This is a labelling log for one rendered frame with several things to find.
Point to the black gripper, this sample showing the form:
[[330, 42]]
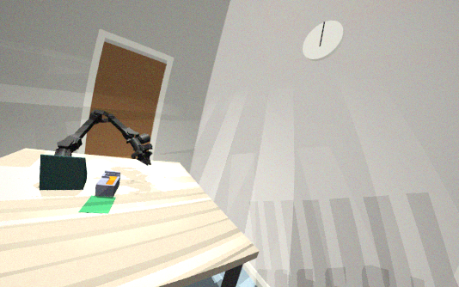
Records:
[[142, 156]]

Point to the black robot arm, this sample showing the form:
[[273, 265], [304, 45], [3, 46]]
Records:
[[72, 142]]

